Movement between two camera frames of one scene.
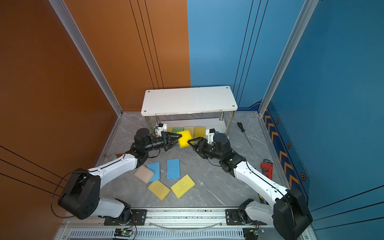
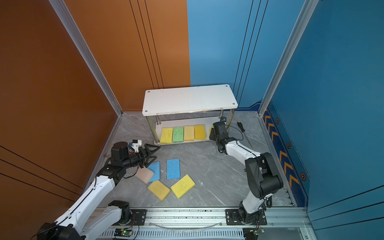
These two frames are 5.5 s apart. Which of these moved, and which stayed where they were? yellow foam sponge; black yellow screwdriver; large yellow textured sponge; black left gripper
Moved: black left gripper
Stayed: black yellow screwdriver; large yellow textured sponge; yellow foam sponge
